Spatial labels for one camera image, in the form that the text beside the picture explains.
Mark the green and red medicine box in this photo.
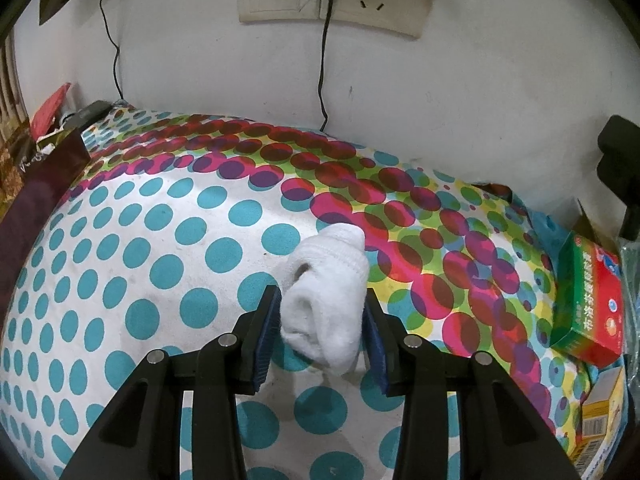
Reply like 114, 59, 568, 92
550, 232, 626, 368

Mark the light blue patterned cloth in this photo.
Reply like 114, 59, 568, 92
530, 210, 571, 271

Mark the black charger cable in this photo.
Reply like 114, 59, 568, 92
317, 0, 337, 133

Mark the yellow cardboard box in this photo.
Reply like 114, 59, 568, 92
570, 365, 628, 471

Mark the red paper bag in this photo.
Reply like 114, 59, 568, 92
31, 84, 71, 141

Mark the black phone stand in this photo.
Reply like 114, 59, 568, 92
597, 115, 640, 238

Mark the black flat device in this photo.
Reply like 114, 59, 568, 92
60, 100, 113, 131

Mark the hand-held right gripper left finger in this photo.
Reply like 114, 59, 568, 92
60, 285, 283, 480

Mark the brown cardboard box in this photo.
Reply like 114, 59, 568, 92
575, 200, 621, 256

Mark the small white sock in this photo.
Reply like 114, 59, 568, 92
280, 225, 368, 376

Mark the wooden slatted furniture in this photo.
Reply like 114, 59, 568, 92
0, 35, 31, 146

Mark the polka dot tablecloth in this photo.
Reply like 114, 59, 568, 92
0, 102, 601, 480

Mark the thin black cable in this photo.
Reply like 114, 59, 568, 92
99, 0, 126, 103

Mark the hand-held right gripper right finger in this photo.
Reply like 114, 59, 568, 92
364, 290, 576, 480

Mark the gold metal tin box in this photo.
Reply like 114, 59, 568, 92
0, 127, 93, 311

